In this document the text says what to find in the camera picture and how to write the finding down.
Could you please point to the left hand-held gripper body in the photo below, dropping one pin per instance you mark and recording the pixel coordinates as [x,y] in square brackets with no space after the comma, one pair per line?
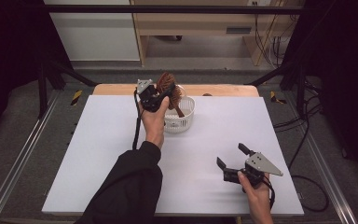
[147,96]

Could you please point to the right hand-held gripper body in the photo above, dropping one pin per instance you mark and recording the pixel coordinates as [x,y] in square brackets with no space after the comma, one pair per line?
[261,165]

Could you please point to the brown wooden hairbrush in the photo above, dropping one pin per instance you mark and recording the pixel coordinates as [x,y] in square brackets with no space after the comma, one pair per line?
[165,80]

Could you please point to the white plastic basket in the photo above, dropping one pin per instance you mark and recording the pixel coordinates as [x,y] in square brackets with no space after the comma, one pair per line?
[180,124]

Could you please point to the person's left hand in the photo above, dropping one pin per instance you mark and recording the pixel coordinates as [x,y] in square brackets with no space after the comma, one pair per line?
[155,127]

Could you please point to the person's right hand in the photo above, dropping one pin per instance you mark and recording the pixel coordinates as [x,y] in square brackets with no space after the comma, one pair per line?
[259,200]

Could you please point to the light wooden table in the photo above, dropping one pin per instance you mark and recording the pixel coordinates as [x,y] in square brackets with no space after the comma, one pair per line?
[118,89]

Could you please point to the yellow black tape marker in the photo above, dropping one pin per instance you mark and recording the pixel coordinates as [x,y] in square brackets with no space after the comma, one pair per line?
[76,97]
[275,98]

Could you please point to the light wooden desk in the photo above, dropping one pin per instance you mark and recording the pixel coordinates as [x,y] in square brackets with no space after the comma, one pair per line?
[199,23]

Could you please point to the white cabinet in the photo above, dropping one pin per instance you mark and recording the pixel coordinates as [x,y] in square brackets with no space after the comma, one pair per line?
[96,34]

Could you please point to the grey desk label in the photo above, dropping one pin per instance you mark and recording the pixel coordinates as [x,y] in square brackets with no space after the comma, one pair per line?
[238,30]

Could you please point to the black curtain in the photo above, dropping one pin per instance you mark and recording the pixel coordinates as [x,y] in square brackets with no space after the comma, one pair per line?
[9,56]
[345,77]

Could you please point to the aluminium floor rail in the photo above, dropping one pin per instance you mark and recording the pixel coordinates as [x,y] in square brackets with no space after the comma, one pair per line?
[326,174]
[18,155]

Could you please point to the black horizontal frame bar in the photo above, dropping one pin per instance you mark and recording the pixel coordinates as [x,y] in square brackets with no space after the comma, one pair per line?
[167,9]

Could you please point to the black frame strut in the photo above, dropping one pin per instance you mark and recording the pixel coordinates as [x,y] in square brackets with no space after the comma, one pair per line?
[300,84]
[43,90]

